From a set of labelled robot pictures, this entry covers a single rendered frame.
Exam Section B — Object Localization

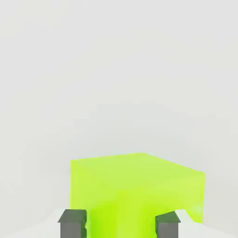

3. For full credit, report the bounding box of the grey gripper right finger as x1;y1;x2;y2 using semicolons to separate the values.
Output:
155;209;231;238

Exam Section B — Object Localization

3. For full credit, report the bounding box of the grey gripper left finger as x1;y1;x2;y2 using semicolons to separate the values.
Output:
7;209;87;238

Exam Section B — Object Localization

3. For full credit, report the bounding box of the small lime green cube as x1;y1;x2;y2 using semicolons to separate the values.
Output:
69;152;206;238

